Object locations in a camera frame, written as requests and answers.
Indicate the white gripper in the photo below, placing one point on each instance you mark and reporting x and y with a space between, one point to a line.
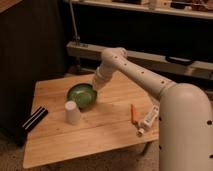
101 77

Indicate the white plastic bottle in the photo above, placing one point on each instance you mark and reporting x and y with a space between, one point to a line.
146 123

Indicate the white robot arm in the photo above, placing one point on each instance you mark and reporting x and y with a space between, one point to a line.
186 116

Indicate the green ceramic bowl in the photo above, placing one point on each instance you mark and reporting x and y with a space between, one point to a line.
82 94

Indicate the metal stand pole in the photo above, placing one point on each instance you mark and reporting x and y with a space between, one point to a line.
76 37

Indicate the white upside-down cup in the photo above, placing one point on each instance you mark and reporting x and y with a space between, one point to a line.
72 112

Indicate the wooden folding table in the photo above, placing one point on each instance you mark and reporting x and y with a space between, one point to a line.
104 127

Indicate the grey metal beam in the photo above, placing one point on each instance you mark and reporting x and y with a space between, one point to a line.
197 69

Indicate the upper wooden shelf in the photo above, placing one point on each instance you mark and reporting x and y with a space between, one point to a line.
186 8

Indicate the black handle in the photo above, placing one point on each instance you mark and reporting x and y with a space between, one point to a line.
179 61

